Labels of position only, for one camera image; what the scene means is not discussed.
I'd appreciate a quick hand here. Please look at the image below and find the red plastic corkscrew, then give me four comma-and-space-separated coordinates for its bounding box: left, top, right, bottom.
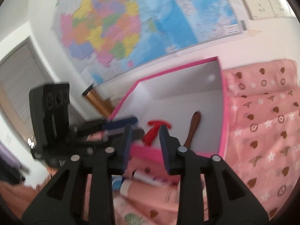
142, 119, 172, 147

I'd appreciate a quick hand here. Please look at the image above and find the blue white medicine box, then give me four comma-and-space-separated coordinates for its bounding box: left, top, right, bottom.
111, 175, 124, 191

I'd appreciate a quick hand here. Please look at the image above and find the white small ointment tube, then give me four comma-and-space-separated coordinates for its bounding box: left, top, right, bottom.
132, 170, 171, 187

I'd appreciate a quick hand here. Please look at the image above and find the brown wooden massage claw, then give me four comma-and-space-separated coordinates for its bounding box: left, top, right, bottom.
184, 111, 201, 149

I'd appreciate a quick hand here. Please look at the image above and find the pink cream tube white cap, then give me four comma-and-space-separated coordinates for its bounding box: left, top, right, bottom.
120, 179, 179, 212

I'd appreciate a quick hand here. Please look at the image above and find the person left hand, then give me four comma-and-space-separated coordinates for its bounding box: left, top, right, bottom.
1, 167, 58, 220

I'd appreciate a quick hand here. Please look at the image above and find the bronze travel mug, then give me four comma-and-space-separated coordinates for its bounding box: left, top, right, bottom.
81, 84, 114, 118

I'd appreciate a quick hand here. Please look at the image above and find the pink cardboard box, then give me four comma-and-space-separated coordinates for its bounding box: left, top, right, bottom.
110, 57, 229, 157

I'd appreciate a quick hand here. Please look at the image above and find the grey cabinet door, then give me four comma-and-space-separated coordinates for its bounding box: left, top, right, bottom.
0, 37, 88, 136

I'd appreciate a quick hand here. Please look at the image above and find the colourful wall map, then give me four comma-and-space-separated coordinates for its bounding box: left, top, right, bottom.
53, 0, 247, 84

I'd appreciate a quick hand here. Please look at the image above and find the white wall socket panel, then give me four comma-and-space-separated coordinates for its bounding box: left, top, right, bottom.
242, 0, 294, 20

